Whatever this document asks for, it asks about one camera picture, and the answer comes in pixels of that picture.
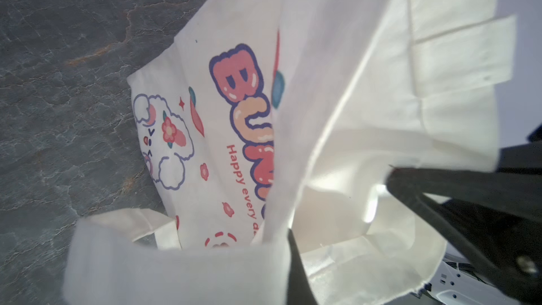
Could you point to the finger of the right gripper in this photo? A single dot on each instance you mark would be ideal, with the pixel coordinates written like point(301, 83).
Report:
point(492, 219)

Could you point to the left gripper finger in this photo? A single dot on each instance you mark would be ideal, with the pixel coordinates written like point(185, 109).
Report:
point(299, 291)

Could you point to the white cartoon tote bag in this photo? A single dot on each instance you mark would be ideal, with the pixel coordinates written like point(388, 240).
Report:
point(266, 118)

